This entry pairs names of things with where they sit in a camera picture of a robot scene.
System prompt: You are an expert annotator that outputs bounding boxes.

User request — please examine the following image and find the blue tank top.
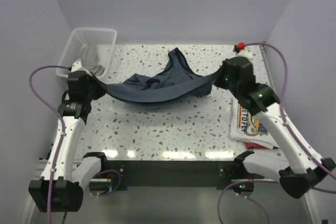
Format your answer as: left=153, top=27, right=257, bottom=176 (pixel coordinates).
left=106, top=48, right=213, bottom=105

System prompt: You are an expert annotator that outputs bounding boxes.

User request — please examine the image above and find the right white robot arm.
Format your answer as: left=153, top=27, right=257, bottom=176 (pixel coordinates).
left=213, top=56, right=335, bottom=199

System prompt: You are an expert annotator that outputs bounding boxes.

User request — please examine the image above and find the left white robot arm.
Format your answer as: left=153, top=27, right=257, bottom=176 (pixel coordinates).
left=28, top=69, right=109, bottom=214

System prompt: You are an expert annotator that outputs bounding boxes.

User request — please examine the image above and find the grey garment in basket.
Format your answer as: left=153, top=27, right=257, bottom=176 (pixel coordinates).
left=78, top=43, right=105, bottom=76

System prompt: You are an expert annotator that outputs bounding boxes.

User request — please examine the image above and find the white plastic laundry basket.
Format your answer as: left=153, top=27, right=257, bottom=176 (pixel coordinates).
left=58, top=27, right=118, bottom=79

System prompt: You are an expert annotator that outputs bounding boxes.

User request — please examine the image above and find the folded white printed shirt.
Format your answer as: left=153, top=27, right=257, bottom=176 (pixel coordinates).
left=229, top=98, right=279, bottom=150

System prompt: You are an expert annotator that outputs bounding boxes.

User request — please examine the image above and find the folded red shirt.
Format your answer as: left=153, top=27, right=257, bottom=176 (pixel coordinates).
left=245, top=142, right=274, bottom=150

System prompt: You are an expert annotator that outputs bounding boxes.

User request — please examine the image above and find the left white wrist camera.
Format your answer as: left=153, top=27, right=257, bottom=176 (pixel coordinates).
left=70, top=59, right=87, bottom=72

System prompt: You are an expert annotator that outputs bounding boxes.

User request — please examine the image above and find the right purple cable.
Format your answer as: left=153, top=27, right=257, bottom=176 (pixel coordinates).
left=217, top=41, right=336, bottom=224

